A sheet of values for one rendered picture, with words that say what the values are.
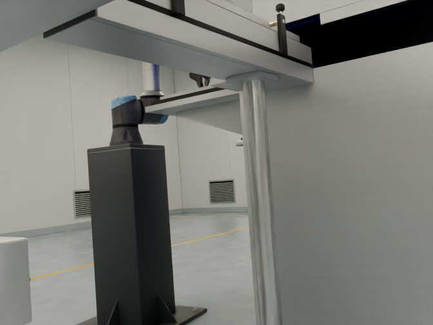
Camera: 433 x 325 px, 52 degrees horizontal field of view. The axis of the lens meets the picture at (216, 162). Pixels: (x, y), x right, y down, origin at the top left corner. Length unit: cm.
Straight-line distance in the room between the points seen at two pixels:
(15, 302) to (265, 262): 53
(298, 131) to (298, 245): 30
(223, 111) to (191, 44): 69
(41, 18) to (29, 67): 646
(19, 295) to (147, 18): 44
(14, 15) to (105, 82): 724
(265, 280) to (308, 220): 24
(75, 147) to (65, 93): 86
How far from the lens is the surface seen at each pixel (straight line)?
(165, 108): 149
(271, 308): 104
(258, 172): 99
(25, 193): 679
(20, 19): 67
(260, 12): 131
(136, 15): 70
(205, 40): 82
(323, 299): 122
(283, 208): 122
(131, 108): 204
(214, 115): 147
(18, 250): 69
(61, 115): 723
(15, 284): 69
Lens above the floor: 61
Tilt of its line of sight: 2 degrees up
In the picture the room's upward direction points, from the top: 4 degrees counter-clockwise
